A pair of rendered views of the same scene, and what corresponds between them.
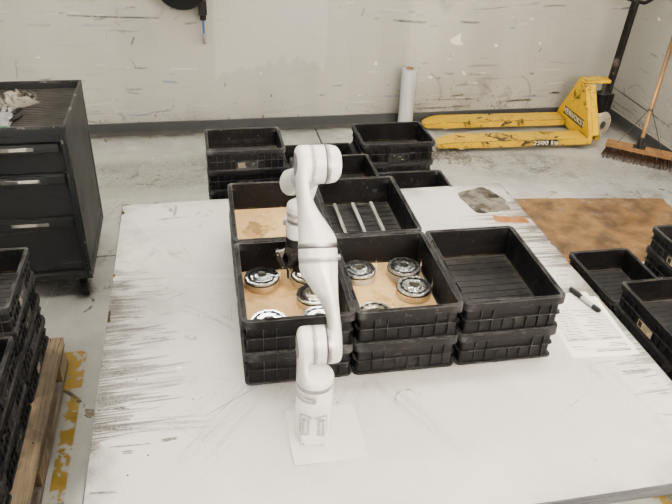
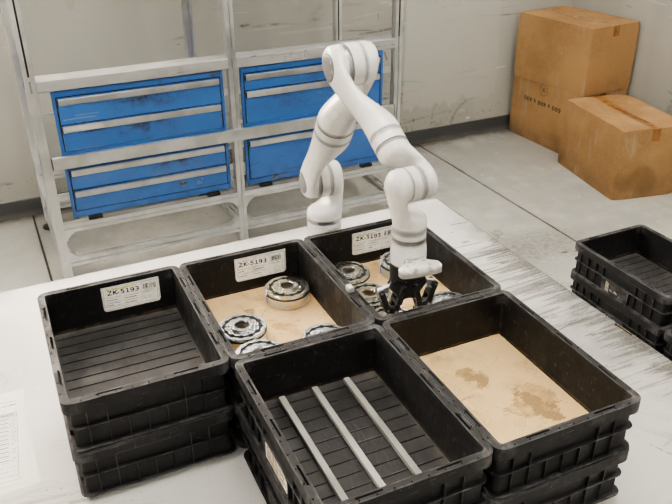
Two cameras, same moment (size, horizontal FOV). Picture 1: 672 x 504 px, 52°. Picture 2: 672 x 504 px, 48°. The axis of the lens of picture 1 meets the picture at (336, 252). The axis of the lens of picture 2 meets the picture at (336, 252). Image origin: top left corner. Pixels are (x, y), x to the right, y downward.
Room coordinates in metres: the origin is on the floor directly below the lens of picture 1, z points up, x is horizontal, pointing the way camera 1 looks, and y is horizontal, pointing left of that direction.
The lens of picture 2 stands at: (3.03, -0.34, 1.76)
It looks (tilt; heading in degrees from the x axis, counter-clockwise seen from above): 28 degrees down; 167
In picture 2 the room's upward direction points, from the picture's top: 1 degrees counter-clockwise
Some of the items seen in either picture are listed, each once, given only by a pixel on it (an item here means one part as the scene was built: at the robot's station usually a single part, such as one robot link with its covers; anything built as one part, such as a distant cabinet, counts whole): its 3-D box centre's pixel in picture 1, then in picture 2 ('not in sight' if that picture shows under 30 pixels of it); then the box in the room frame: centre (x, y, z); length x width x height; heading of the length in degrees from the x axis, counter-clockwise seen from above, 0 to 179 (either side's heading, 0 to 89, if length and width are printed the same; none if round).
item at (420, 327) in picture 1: (391, 286); (272, 316); (1.67, -0.17, 0.87); 0.40 x 0.30 x 0.11; 12
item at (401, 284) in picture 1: (413, 286); (242, 327); (1.68, -0.24, 0.86); 0.10 x 0.10 x 0.01
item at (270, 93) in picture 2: not in sight; (315, 117); (-0.39, 0.34, 0.60); 0.72 x 0.03 x 0.56; 103
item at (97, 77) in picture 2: not in sight; (228, 61); (-0.33, -0.05, 0.91); 1.70 x 0.10 x 0.05; 103
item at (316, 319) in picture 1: (290, 279); (396, 265); (1.61, 0.13, 0.92); 0.40 x 0.30 x 0.02; 12
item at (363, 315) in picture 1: (393, 271); (271, 295); (1.67, -0.17, 0.92); 0.40 x 0.30 x 0.02; 12
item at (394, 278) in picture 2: (298, 246); (407, 277); (1.72, 0.11, 0.96); 0.08 x 0.08 x 0.09
